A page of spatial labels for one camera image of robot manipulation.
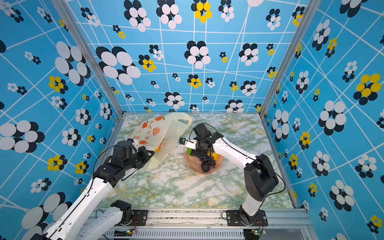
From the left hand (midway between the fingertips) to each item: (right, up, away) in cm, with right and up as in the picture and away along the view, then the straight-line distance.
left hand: (156, 150), depth 76 cm
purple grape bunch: (+28, -7, +11) cm, 31 cm away
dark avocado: (+26, -11, +8) cm, 29 cm away
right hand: (+20, 0, +12) cm, 23 cm away
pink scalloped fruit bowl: (+20, -10, +13) cm, 26 cm away
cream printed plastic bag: (-2, +8, +13) cm, 15 cm away
